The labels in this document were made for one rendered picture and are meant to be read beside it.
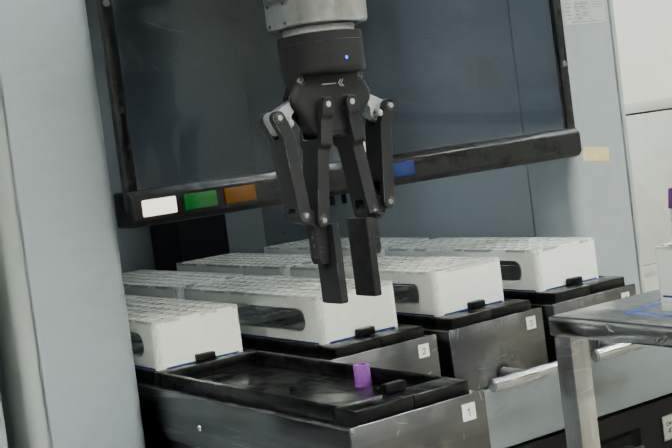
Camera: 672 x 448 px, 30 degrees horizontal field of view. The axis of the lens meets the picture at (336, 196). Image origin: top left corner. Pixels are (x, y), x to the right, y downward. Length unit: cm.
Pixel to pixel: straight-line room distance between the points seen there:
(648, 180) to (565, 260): 186
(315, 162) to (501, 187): 63
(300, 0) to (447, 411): 36
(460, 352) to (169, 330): 31
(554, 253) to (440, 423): 51
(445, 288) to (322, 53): 40
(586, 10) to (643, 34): 176
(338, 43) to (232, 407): 33
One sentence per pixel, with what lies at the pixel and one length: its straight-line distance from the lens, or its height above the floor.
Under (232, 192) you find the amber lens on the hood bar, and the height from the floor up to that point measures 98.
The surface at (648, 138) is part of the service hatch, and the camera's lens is 336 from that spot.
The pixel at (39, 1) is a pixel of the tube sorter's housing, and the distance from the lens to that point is 121.
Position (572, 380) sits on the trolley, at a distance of 127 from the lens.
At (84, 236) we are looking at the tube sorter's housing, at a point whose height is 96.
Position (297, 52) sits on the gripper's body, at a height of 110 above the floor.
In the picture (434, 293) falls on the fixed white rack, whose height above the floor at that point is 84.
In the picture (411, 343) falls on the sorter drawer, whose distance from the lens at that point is 130.
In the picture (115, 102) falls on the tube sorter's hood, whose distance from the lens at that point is 121.
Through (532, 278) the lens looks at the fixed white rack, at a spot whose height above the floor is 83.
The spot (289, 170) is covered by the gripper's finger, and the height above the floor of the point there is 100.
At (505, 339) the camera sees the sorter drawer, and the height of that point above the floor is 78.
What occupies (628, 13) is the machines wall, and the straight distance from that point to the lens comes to 335.
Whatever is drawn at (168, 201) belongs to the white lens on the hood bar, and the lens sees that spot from 122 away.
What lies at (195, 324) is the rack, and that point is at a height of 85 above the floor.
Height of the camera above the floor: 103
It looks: 3 degrees down
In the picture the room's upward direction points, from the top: 7 degrees counter-clockwise
